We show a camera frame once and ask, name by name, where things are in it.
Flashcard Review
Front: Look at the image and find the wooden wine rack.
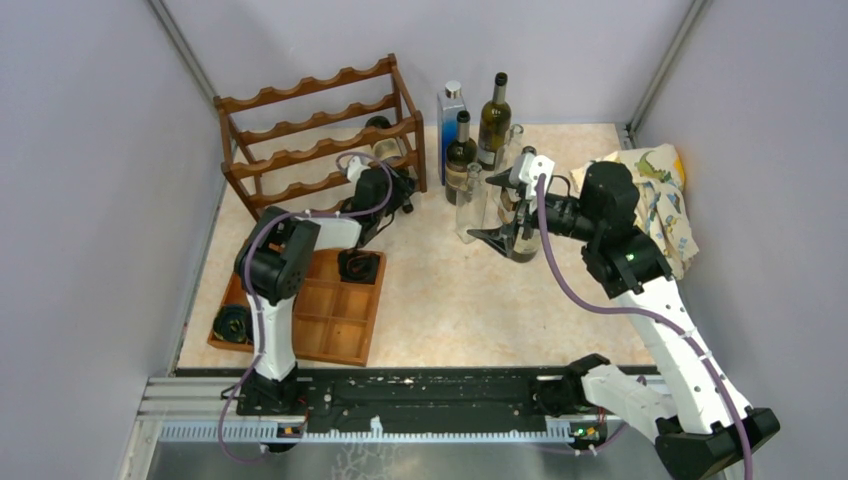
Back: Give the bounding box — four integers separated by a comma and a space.
213, 53, 428, 220

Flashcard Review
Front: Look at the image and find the black cable coil in tray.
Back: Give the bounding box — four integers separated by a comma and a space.
337, 250, 382, 286

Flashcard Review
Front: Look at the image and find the aluminium corner frame post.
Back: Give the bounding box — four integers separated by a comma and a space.
626, 0, 711, 141
144, 0, 216, 112

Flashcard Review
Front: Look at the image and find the aluminium corner frame post right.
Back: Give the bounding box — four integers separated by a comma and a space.
626, 0, 711, 141

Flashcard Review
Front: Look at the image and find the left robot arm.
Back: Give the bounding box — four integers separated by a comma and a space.
234, 164, 416, 414

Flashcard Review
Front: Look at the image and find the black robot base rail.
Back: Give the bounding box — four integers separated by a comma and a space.
236, 367, 598, 434

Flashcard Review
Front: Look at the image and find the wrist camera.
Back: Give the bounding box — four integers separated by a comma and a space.
345, 156, 369, 184
508, 153, 556, 200

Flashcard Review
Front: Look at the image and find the clear square glass bottle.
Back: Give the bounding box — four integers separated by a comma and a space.
455, 162, 488, 244

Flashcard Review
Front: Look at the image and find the black cable coil tray corner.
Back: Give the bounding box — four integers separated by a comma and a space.
212, 304, 253, 344

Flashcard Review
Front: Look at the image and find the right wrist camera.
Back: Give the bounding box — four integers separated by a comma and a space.
508, 153, 556, 200

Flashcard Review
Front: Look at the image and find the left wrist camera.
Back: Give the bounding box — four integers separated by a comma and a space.
345, 156, 369, 184

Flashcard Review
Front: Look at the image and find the tall green wine bottle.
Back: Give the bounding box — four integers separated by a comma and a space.
477, 72, 512, 171

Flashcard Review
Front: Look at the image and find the dinosaur print cloth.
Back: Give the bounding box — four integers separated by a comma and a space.
568, 143, 699, 280

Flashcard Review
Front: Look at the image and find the green wine bottle white label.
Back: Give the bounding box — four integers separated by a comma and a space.
506, 213, 541, 263

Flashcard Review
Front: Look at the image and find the blue square glass bottle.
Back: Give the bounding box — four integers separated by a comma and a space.
437, 80, 465, 186

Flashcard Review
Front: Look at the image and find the green wine bottle dark label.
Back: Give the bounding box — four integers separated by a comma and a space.
365, 115, 406, 161

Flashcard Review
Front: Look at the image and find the clear tall glass bottle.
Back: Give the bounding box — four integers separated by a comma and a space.
495, 124, 524, 173

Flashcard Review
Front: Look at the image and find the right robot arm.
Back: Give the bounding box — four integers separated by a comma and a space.
476, 153, 780, 479

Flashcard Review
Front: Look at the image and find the aluminium corner frame post left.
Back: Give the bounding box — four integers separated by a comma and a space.
144, 0, 216, 112

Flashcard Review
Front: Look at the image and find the dark bottle brown label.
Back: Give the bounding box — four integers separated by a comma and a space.
445, 110, 477, 205

